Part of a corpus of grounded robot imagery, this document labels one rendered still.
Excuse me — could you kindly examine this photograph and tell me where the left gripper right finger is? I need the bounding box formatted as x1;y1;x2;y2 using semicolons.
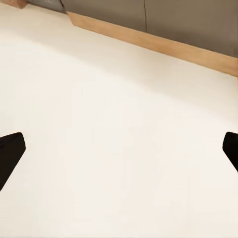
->
222;132;238;172

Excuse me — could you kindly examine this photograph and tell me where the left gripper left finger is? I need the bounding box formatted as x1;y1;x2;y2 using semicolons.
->
0;132;26;191

